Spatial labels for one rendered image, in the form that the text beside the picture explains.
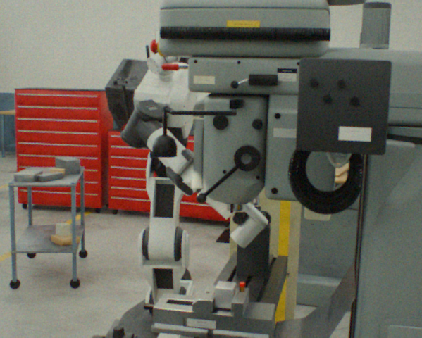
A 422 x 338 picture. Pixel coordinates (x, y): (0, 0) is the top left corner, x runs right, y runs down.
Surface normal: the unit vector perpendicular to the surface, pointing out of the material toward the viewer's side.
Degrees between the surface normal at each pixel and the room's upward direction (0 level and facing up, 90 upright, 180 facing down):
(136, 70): 35
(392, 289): 88
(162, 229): 60
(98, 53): 90
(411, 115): 90
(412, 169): 71
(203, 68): 90
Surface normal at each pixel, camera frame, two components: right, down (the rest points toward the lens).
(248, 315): 0.03, -0.99
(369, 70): -0.22, 0.16
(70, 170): 0.66, 0.15
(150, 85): -0.04, -0.72
